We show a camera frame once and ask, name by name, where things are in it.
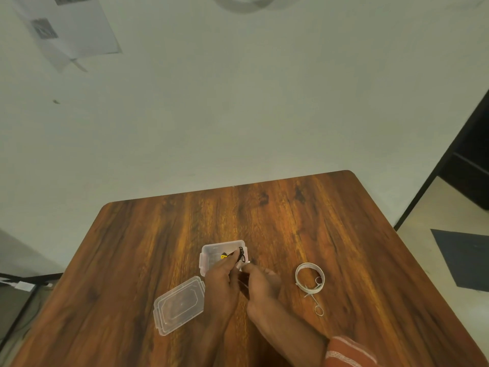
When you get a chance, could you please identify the person's right hand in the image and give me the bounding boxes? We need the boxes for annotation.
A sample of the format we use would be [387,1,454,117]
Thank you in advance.
[237,263,283,308]

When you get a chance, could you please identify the person's left hand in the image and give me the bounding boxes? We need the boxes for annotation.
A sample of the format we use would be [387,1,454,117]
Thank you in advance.
[205,252,246,322]

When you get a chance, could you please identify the person's right forearm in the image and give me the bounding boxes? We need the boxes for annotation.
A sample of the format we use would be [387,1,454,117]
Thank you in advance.
[246,296,331,367]

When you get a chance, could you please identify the person's left forearm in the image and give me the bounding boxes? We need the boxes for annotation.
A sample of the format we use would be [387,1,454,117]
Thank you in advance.
[183,317,234,367]

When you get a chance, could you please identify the clear plastic container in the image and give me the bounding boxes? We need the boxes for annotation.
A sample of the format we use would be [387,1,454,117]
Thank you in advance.
[199,240,251,278]

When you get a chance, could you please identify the white tape roll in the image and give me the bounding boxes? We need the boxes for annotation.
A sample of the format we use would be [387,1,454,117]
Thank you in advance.
[294,263,326,294]

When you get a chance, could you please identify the clear plastic lid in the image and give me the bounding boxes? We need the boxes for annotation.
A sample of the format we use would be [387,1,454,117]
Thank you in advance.
[153,276,206,337]

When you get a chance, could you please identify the small silver scissors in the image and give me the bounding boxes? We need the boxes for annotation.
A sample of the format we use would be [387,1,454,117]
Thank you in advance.
[304,277,325,317]

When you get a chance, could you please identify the orange striped sleeve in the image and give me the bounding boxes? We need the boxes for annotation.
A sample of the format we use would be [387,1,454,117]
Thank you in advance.
[324,336,379,367]

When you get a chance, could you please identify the dark grey floor mat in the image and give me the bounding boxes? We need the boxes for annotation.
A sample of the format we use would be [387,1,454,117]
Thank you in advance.
[430,229,489,293]

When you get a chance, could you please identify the white printed paper sheet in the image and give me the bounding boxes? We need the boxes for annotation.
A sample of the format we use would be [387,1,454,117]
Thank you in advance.
[50,0,123,60]
[7,0,88,73]

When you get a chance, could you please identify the black metal frame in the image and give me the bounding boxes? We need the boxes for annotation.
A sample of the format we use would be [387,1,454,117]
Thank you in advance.
[0,272,64,346]

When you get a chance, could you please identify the black door frame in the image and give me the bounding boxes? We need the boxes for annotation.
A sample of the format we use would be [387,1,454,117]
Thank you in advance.
[393,89,489,232]

